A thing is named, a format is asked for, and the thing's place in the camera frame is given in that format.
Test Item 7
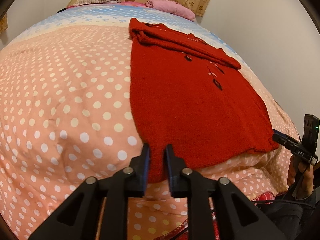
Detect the black cable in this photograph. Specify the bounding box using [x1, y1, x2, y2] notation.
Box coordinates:
[252, 132, 316, 209]

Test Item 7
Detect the beige side curtain left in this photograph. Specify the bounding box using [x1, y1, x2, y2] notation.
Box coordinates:
[0, 15, 8, 34]

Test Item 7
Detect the pink pillow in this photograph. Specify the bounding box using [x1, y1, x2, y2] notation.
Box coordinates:
[145, 0, 196, 22]

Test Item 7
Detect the polka dot bed cover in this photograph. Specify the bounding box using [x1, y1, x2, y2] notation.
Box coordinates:
[1, 5, 298, 239]

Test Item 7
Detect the red checkered cloth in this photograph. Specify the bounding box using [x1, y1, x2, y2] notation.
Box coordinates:
[156, 191, 275, 239]

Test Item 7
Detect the red knitted sweater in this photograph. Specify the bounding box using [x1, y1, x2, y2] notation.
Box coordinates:
[129, 18, 278, 183]

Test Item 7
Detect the person's right hand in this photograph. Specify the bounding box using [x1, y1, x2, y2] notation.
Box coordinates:
[287, 155, 314, 200]

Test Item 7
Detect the black camera box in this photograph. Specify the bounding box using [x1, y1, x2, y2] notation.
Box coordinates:
[302, 114, 319, 154]

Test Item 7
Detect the dark jacket right sleeve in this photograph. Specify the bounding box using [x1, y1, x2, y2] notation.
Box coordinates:
[260, 186, 319, 239]

